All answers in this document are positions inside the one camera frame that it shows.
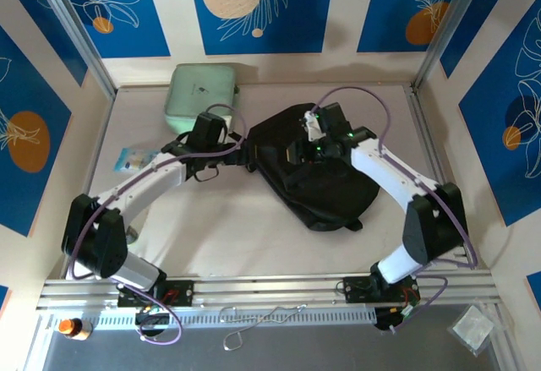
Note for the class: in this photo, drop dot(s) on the black student bag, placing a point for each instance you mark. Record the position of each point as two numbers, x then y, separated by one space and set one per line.
329 193

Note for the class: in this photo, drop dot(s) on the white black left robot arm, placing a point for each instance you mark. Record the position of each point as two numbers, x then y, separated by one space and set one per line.
139 185

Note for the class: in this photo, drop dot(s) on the clear plastic bag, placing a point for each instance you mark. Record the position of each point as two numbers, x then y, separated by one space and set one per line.
471 328

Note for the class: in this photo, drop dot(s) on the mint green zip case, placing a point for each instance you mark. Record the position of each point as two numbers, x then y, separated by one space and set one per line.
198 88

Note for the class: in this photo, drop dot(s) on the blue white snack packet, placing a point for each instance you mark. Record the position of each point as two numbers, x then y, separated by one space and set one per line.
133 159

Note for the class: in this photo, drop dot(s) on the green cap bottle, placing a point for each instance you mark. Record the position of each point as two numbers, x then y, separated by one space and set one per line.
133 236

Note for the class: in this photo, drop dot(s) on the orange cap brown bottle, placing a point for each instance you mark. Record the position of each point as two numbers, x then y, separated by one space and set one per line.
75 328

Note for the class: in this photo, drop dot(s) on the aluminium side rail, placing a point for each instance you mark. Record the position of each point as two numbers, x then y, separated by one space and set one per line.
422 126

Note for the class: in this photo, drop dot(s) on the blue floral wall poster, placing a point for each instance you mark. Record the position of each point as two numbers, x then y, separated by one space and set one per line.
25 92
486 134
380 28
50 41
148 28
296 28
486 16

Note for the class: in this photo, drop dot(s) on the aluminium front rail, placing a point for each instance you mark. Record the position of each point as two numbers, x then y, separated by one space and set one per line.
274 288

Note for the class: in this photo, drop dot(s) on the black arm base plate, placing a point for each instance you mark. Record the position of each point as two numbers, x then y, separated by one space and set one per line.
357 288
181 292

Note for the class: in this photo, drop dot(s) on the aluminium frame post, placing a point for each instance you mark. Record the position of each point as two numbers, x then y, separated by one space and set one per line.
76 28
436 50

